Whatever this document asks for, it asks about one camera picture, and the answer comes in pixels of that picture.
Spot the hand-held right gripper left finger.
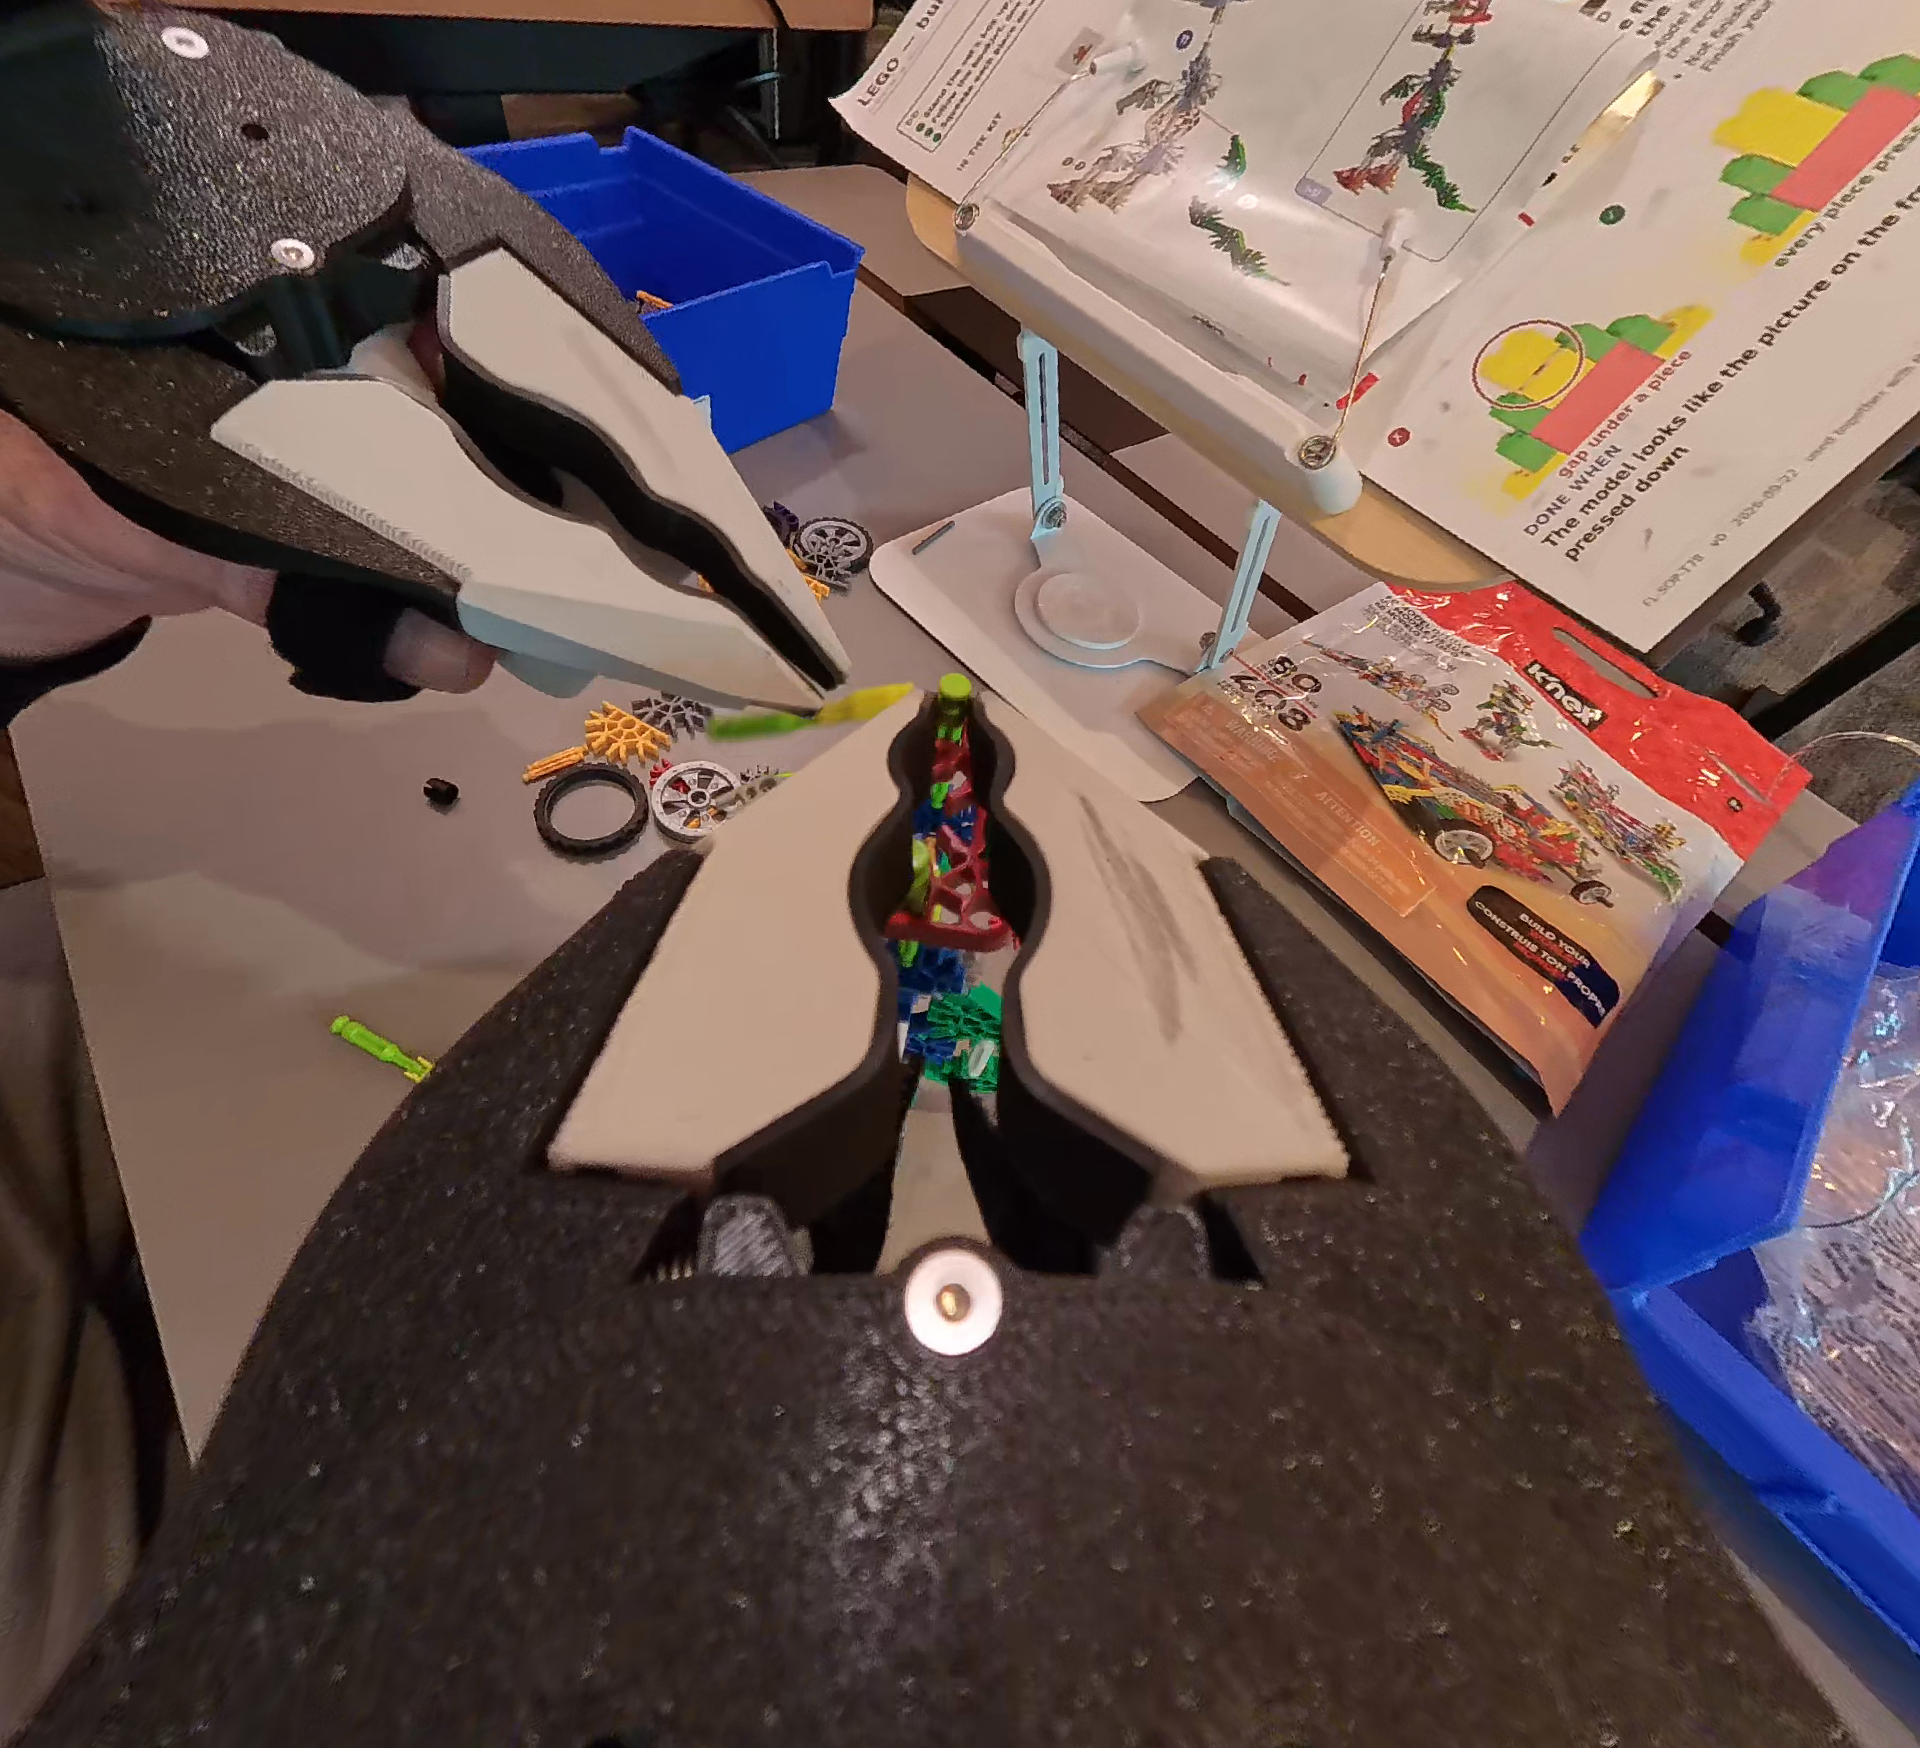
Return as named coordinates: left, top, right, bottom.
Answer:
left=544, top=693, right=928, bottom=1241

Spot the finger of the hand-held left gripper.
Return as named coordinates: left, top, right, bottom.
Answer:
left=431, top=245, right=855, bottom=701
left=207, top=370, right=830, bottom=719

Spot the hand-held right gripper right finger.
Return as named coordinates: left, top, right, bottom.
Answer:
left=968, top=702, right=1357, bottom=1255

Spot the colourful toy robot model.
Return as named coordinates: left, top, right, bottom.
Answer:
left=877, top=672, right=1026, bottom=1094

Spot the person's left hand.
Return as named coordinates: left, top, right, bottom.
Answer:
left=0, top=412, right=507, bottom=701

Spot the blue plastic bin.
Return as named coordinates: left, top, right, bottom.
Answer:
left=1576, top=780, right=1920, bottom=1651
left=457, top=124, right=866, bottom=457

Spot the black toy tire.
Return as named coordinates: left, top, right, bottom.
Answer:
left=535, top=762, right=652, bottom=860

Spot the toy packaging bag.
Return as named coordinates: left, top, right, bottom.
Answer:
left=1136, top=578, right=1813, bottom=1117

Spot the white book stand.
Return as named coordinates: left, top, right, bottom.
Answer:
left=871, top=165, right=1517, bottom=805

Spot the person's grey shirt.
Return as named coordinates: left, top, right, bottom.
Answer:
left=0, top=878, right=198, bottom=1748

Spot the transparent model instruction sheet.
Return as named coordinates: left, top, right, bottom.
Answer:
left=959, top=0, right=1667, bottom=341

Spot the clear plastic bag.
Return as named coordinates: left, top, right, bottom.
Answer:
left=1747, top=961, right=1920, bottom=1525

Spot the printed instruction sheet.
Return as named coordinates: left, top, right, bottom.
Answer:
left=829, top=0, right=1920, bottom=653

